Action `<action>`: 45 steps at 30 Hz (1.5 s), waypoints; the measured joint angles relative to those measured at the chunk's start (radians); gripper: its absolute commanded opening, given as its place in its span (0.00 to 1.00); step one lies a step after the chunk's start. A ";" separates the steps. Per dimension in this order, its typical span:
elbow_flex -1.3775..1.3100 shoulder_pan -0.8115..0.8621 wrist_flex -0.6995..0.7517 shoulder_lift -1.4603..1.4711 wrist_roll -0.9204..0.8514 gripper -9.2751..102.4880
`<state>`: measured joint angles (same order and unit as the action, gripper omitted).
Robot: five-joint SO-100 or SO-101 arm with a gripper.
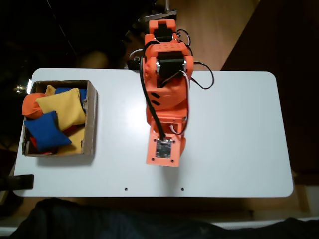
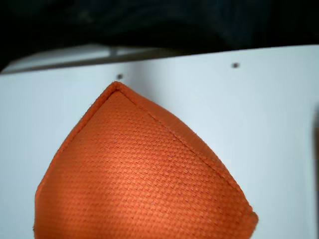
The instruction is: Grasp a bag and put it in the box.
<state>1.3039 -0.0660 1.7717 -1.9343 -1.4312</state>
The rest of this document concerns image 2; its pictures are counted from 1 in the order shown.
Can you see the orange bean bag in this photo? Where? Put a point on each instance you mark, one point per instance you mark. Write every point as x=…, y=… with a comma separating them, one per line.
x=139, y=174

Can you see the white ledge board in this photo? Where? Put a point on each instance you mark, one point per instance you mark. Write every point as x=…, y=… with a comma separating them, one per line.
x=62, y=58

